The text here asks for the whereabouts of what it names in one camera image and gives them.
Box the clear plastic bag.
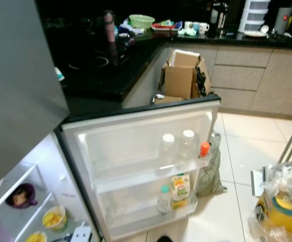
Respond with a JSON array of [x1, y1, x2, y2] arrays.
[[247, 162, 292, 242]]

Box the grey fridge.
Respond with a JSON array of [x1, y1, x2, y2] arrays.
[[0, 0, 91, 242]]

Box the white lined fridge door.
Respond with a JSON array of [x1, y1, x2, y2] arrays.
[[55, 95, 222, 241]]

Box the purple cup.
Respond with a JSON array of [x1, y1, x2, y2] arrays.
[[6, 183, 38, 210]]

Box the yellow cup noodles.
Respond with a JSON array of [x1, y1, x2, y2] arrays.
[[25, 231, 48, 242], [41, 206, 67, 231]]

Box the black induction hob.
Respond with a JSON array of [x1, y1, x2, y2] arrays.
[[65, 38, 139, 71]]

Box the pink tumbler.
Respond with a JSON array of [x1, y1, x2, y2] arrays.
[[103, 10, 115, 43]]

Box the white blue cloth pile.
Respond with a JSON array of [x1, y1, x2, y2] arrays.
[[116, 20, 134, 36]]

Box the clear bottle white cap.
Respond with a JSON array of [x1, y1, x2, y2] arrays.
[[159, 134, 177, 164], [180, 130, 197, 161]]

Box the green bowl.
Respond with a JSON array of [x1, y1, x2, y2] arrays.
[[128, 15, 156, 29]]

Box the clear bottle green cap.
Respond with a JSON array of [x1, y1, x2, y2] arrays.
[[157, 185, 173, 215]]

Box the brown cardboard box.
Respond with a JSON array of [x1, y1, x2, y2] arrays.
[[152, 49, 213, 105]]

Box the red tray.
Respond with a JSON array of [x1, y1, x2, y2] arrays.
[[151, 20, 183, 31]]

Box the yellow juice carton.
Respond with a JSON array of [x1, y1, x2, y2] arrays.
[[170, 174, 192, 210]]

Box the red capped sauce bottle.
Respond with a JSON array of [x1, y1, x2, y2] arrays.
[[198, 142, 212, 161]]

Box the grey green sack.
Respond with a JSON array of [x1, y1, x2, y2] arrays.
[[195, 132, 227, 197]]

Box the black coffee machine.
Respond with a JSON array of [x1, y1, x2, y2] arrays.
[[210, 2, 230, 37]]

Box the white plate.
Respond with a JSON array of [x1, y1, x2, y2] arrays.
[[243, 30, 269, 38]]

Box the black topped kitchen counter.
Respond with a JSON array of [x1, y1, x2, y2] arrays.
[[38, 0, 292, 119]]

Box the white drawer tower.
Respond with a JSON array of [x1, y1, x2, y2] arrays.
[[238, 0, 271, 33]]

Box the grey steel kettle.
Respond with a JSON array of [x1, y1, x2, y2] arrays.
[[274, 7, 292, 35]]

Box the yellow tub teal lid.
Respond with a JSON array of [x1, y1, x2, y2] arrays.
[[264, 194, 292, 233]]

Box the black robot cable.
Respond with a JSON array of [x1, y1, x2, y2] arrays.
[[53, 234, 74, 242]]

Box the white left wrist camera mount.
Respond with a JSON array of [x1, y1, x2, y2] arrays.
[[69, 225, 92, 242]]

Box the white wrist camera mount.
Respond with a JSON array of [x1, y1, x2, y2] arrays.
[[251, 165, 275, 197], [69, 225, 92, 242]]

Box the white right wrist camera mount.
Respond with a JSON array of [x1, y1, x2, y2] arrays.
[[251, 165, 275, 197]]

